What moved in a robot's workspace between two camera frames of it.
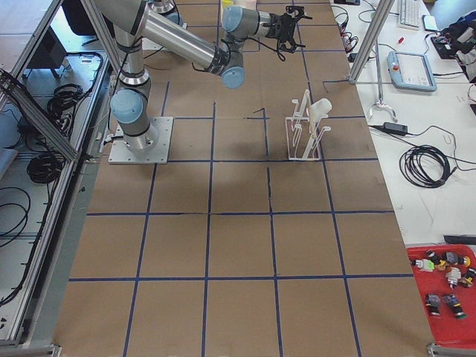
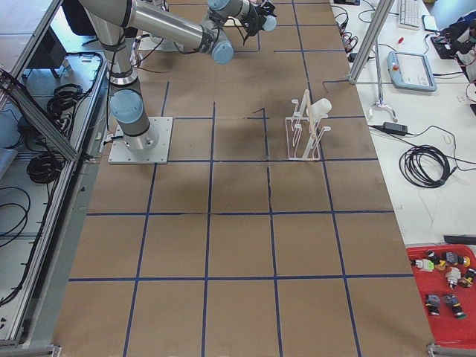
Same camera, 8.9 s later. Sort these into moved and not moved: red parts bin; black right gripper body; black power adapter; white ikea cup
Moved: black right gripper body
Not moved: red parts bin; black power adapter; white ikea cup
